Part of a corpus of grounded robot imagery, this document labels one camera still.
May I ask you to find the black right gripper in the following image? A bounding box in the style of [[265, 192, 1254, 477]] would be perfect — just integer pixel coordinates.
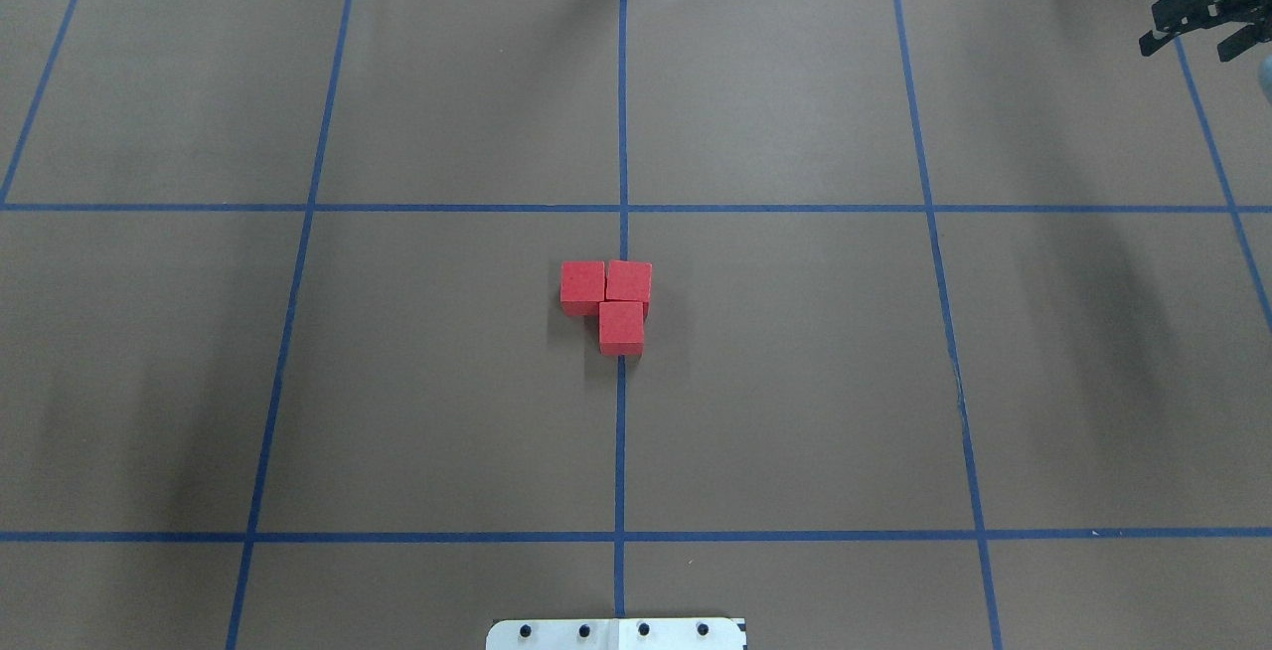
[[1138, 0, 1271, 64]]

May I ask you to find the red block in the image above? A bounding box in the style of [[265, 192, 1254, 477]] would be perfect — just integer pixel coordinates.
[[604, 259, 653, 315], [558, 259, 607, 318]]

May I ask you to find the white metal plate bottom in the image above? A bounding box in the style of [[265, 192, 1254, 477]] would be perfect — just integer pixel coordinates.
[[485, 617, 748, 649]]

